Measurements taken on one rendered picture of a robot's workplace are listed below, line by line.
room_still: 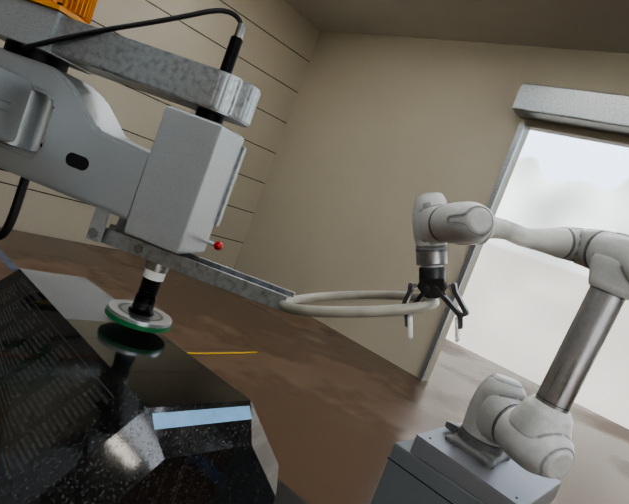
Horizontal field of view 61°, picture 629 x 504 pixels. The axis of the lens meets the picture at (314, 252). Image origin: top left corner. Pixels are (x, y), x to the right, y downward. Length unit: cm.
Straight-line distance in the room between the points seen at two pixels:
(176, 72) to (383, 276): 539
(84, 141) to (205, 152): 41
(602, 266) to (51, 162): 171
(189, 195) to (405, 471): 114
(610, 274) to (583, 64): 505
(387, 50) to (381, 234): 259
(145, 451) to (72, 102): 111
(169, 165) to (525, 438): 134
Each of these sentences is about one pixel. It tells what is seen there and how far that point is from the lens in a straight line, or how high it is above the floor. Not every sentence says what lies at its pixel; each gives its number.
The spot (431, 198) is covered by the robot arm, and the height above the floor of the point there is 159.
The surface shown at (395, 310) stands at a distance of 144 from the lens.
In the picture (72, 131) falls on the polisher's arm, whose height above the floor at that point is 141.
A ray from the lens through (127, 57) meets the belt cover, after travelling 185.
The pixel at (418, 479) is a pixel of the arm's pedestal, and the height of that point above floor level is 74.
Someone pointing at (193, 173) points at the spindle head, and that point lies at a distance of 168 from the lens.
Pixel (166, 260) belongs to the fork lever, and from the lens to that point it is 176.
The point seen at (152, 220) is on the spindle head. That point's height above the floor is 124.
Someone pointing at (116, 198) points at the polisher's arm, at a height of 126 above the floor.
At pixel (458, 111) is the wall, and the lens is 696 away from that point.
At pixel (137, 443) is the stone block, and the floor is 80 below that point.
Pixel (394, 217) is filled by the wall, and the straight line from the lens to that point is 693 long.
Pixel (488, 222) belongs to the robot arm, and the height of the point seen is 157.
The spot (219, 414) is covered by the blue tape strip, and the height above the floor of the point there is 84.
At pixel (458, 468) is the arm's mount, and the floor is 85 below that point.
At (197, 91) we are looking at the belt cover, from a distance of 172.
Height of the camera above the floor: 146
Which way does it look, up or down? 5 degrees down
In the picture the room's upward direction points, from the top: 21 degrees clockwise
